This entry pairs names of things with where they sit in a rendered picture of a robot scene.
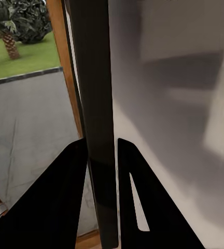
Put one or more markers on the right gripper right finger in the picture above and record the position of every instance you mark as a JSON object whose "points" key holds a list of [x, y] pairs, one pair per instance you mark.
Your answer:
{"points": [[168, 227]]}

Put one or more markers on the door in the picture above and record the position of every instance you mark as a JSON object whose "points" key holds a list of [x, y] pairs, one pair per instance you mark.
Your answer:
{"points": [[39, 114]]}

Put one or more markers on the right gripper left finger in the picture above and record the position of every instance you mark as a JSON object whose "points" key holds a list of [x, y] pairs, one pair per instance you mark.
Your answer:
{"points": [[47, 215]]}

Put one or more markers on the poster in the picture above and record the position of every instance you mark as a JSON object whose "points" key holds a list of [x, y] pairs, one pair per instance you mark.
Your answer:
{"points": [[88, 37]]}

